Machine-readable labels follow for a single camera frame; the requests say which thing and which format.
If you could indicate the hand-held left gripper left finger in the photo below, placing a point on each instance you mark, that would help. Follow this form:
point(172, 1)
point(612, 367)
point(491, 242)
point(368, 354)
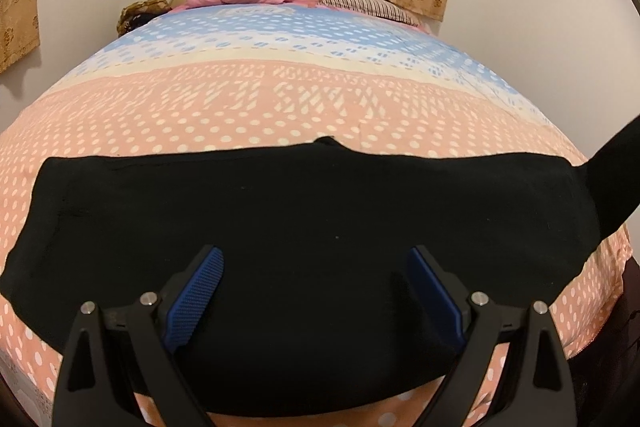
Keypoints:
point(197, 292)

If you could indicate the polka dot bedspread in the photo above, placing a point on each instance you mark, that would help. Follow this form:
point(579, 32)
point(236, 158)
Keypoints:
point(280, 92)

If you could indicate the brown patterned bag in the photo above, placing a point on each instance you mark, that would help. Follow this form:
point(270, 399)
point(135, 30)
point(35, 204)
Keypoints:
point(140, 11)

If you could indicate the striped pillow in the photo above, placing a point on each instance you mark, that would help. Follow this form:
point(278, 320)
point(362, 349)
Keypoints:
point(365, 4)

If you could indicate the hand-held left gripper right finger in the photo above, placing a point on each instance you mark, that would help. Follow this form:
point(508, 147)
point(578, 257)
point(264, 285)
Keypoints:
point(435, 294)

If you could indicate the beige floral side curtain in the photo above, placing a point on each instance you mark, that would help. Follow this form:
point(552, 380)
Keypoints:
point(17, 17)

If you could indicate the black pants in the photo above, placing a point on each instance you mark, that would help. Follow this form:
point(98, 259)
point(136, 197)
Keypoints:
point(310, 217)

